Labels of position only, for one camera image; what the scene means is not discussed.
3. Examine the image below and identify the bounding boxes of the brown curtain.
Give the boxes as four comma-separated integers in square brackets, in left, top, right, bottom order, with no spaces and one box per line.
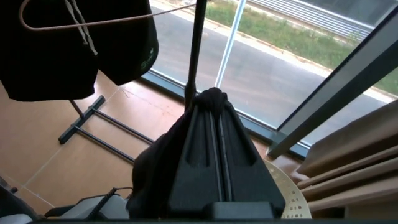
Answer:
[297,99,398,219]

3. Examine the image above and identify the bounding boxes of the white laundry basket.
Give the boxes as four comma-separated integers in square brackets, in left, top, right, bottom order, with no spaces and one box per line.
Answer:
[264,159,313,219]

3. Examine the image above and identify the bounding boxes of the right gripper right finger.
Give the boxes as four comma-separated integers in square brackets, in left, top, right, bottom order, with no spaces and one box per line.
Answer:
[217,101,286,218]

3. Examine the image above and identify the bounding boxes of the black shorts with white stripes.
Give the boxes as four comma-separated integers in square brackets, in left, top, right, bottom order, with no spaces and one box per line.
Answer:
[0,0,160,102]

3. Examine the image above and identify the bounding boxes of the black clothes rack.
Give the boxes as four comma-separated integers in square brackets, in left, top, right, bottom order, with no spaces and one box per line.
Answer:
[58,0,208,165]

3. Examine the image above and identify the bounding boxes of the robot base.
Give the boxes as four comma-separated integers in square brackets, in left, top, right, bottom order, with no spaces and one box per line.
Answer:
[0,175,134,220]

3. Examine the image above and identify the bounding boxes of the black garment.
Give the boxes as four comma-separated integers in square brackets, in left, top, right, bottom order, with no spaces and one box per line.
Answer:
[126,87,229,219]

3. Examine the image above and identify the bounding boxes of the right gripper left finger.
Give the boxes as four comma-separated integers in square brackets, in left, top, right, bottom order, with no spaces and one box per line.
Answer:
[167,105,223,219]

